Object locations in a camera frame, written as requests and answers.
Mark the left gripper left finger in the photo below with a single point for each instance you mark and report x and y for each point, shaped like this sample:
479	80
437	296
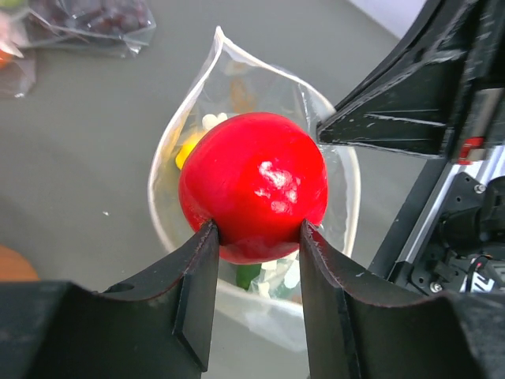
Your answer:
155	324

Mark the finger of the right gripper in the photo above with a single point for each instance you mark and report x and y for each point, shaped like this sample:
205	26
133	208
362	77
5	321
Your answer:
426	43

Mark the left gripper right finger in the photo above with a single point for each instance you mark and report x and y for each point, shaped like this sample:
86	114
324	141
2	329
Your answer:
359	325

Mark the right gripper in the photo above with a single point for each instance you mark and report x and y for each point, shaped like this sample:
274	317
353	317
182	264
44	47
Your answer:
449	234

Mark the polka dot zip bag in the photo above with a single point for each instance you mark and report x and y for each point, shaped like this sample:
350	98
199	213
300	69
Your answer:
263	297

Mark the red fake apple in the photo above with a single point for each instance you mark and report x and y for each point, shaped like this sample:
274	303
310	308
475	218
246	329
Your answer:
258	177

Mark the yellow fake fruit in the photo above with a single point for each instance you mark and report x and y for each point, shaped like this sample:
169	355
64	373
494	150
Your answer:
186	148

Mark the brown polka dot bag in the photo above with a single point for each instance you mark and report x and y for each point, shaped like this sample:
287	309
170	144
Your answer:
18	61

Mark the clear bag with fruit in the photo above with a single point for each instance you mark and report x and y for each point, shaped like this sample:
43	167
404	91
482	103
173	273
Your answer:
114	28

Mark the orange plastic bin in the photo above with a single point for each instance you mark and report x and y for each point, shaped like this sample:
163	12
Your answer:
14	267

